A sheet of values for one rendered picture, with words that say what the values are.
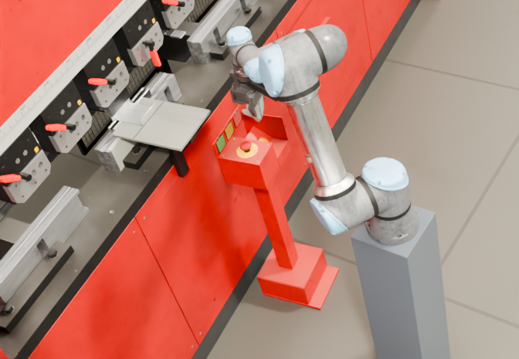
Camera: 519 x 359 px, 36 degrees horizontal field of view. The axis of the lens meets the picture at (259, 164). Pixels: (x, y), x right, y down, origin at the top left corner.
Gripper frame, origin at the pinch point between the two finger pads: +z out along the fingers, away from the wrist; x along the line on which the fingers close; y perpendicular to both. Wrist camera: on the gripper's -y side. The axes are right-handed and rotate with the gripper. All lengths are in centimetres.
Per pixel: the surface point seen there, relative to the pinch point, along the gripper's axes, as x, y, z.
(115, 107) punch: 25.6, 35.6, -18.6
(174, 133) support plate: 27.4, 14.1, -15.2
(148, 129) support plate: 27.5, 23.4, -14.4
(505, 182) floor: -66, -71, 78
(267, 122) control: -4.4, 0.3, 5.9
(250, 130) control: -1.9, 6.2, 9.3
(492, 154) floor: -80, -62, 79
